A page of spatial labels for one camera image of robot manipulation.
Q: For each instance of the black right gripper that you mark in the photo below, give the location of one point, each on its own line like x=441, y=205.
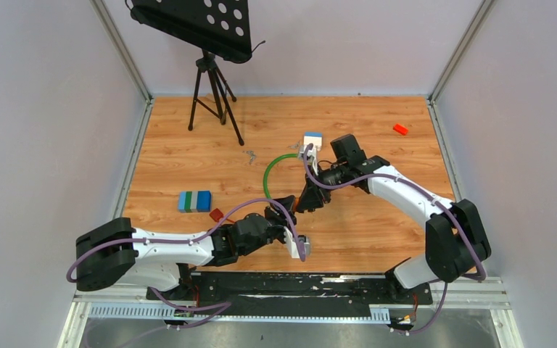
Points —
x=313, y=196

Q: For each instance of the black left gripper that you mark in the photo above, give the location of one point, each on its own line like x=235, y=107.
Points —
x=287, y=204

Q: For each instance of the red cable lock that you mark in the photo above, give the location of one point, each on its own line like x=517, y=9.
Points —
x=218, y=216

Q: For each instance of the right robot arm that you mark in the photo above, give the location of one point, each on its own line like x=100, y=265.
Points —
x=456, y=243

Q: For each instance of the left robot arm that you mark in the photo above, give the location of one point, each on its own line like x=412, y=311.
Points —
x=118, y=253

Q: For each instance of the white and blue toy brick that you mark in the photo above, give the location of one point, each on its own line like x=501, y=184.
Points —
x=314, y=138

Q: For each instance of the blue green striped block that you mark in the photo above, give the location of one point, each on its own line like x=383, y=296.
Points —
x=195, y=201

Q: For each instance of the small red brick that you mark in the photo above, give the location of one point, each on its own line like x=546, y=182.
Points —
x=401, y=129

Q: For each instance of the black tripod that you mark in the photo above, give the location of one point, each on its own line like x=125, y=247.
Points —
x=221, y=94

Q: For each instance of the black perforated stand tray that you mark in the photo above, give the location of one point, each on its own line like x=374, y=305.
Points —
x=219, y=27

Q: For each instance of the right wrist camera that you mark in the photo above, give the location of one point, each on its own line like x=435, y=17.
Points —
x=308, y=155

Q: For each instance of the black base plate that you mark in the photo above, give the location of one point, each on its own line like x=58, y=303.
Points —
x=308, y=294

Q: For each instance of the white slotted cable duct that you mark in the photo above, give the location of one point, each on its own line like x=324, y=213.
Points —
x=378, y=315

